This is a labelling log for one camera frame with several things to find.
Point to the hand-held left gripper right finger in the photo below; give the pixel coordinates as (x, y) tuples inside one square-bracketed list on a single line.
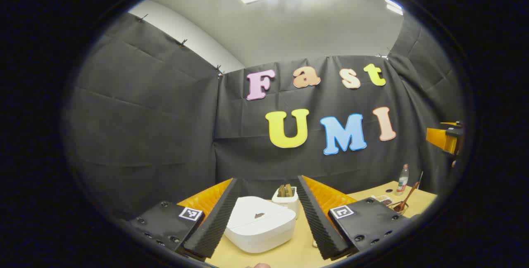
[(320, 222)]

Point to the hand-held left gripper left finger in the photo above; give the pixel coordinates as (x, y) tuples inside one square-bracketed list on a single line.
[(219, 222)]

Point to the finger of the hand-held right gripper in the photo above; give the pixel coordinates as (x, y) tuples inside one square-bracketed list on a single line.
[(438, 138)]

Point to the white rice cooker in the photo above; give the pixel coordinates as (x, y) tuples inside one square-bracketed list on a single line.
[(260, 226)]

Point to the brown wooden spoon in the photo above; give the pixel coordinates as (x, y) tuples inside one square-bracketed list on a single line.
[(407, 200)]

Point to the white toaster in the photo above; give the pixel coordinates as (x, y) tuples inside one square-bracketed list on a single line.
[(289, 204)]

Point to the brown bread slice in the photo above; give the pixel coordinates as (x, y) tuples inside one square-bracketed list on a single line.
[(289, 190), (281, 190)]

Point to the clear plastic water bottle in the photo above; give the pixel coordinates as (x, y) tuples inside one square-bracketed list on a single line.
[(402, 181)]

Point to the white divided bean dish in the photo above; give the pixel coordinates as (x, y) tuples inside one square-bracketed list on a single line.
[(383, 200)]

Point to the small ceiling light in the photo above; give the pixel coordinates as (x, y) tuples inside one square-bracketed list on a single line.
[(394, 7)]

